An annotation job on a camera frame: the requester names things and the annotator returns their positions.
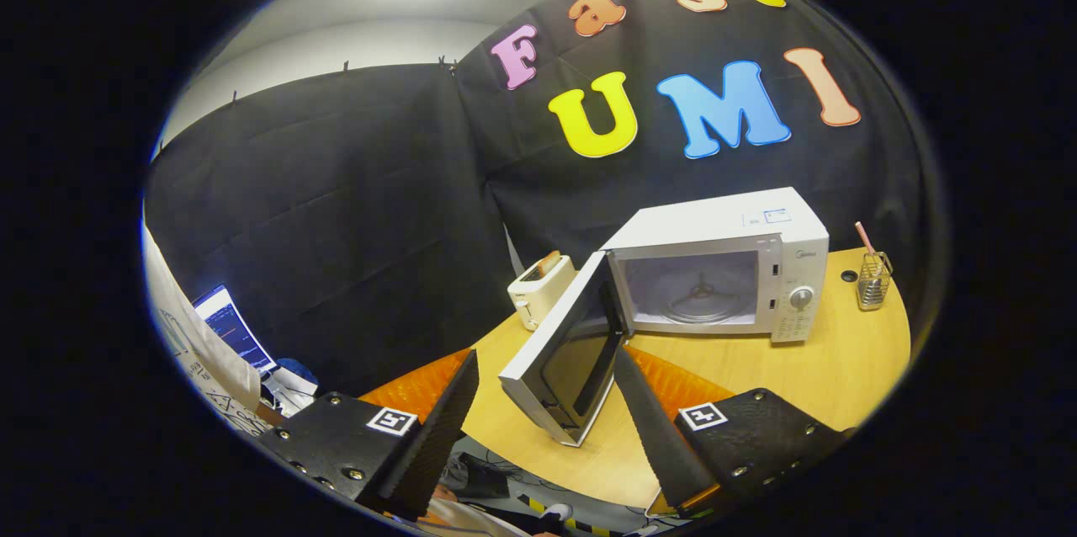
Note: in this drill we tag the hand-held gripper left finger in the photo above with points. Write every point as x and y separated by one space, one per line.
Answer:
437 436

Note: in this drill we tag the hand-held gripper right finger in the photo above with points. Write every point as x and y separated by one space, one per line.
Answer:
660 436

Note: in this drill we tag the white microwave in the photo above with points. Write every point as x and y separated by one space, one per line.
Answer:
715 221

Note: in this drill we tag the cream toaster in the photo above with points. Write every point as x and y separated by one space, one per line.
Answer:
538 295

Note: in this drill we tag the toast slice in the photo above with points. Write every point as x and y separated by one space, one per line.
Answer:
549 263

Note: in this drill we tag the laptop screen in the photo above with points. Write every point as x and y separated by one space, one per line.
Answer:
231 326

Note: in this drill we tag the white printed cardboard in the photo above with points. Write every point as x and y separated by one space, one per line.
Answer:
181 326

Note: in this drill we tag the pink striped straw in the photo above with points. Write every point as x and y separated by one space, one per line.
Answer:
864 238

